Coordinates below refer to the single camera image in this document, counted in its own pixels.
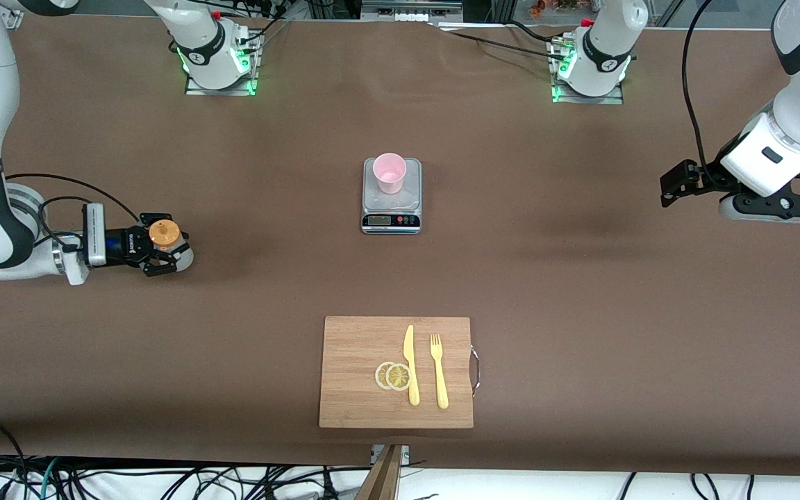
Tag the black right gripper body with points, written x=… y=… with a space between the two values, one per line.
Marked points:
x=122 y=245

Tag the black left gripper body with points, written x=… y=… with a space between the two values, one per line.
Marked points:
x=710 y=178

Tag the sauce bottle with orange cap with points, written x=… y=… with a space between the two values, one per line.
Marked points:
x=164 y=234

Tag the pink plastic cup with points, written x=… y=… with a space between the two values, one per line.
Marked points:
x=389 y=173

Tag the brown table cover sheet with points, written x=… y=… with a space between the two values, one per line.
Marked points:
x=615 y=333

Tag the wooden cutting board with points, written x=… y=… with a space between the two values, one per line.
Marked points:
x=358 y=375

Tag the silver digital kitchen scale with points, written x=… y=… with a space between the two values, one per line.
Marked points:
x=392 y=221

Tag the lemon slice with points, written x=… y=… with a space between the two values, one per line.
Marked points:
x=380 y=376
x=398 y=377

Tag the yellow plastic knife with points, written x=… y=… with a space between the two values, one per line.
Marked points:
x=411 y=368

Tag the yellow plastic fork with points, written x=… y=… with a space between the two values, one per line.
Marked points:
x=439 y=375

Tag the white power strip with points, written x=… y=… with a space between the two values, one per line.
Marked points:
x=414 y=17

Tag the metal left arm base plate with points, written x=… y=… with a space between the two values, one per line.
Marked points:
x=587 y=100

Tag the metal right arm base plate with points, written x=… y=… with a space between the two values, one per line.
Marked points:
x=219 y=92

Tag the wooden post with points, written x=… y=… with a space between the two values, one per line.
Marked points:
x=382 y=479

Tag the metal corner bracket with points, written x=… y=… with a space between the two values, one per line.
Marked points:
x=405 y=455

